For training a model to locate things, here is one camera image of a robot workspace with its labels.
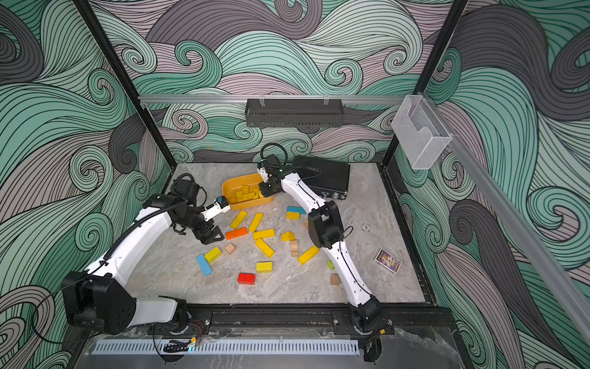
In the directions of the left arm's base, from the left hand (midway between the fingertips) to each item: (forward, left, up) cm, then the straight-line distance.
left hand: (214, 225), depth 80 cm
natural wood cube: (-14, -43, -14) cm, 48 cm away
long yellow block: (+11, -5, -14) cm, 19 cm away
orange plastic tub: (+25, -5, -13) cm, 29 cm away
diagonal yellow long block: (-1, -17, -15) cm, 22 cm away
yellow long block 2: (-5, -34, -15) cm, 37 cm away
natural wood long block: (-2, -29, -15) cm, 32 cm away
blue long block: (-8, +6, -15) cm, 18 cm away
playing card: (-7, -65, -14) cm, 67 cm away
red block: (-14, -11, -14) cm, 23 cm away
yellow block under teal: (+14, -28, -16) cm, 35 cm away
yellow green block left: (-5, +3, -14) cm, 15 cm away
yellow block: (+5, -16, -15) cm, 23 cm away
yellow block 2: (-10, -17, -13) cm, 24 cm away
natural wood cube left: (-2, -3, -14) cm, 15 cm away
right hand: (+23, -15, -9) cm, 29 cm away
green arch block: (-15, -39, +3) cm, 42 cm away
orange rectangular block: (+5, -4, -15) cm, 16 cm away
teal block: (+17, -30, -14) cm, 37 cm away
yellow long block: (+11, -12, -15) cm, 22 cm away
